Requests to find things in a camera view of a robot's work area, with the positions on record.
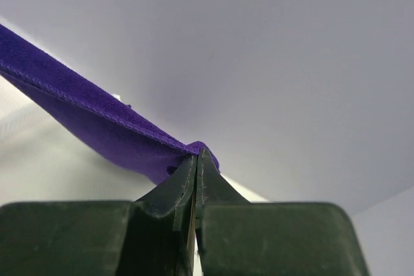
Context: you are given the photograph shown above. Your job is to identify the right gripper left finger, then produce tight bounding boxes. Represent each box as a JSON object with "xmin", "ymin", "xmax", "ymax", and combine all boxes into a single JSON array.
[{"xmin": 1, "ymin": 156, "xmax": 197, "ymax": 275}]

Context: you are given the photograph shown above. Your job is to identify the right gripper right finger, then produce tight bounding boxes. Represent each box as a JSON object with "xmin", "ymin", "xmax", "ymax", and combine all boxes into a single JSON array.
[{"xmin": 195, "ymin": 150, "xmax": 369, "ymax": 275}]

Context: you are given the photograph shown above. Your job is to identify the purple towel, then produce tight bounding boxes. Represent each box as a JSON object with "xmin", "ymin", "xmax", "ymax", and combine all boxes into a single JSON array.
[{"xmin": 1, "ymin": 26, "xmax": 206, "ymax": 184}]

